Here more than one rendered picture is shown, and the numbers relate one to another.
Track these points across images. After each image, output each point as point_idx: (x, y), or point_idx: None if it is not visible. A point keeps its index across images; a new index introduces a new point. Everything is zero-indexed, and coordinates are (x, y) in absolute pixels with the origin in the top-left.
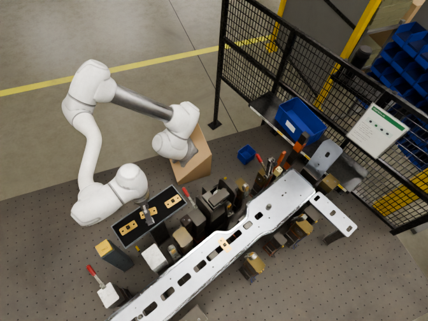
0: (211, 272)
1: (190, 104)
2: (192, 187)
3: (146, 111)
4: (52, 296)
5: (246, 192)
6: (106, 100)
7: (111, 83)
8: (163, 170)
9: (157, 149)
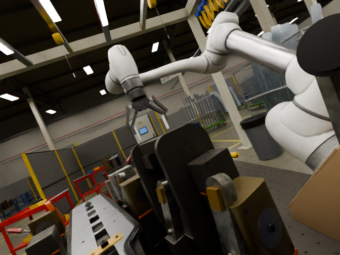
0: (78, 242)
1: None
2: (306, 240)
3: (253, 56)
4: None
5: (225, 228)
6: (219, 44)
7: (225, 26)
8: None
9: (265, 121)
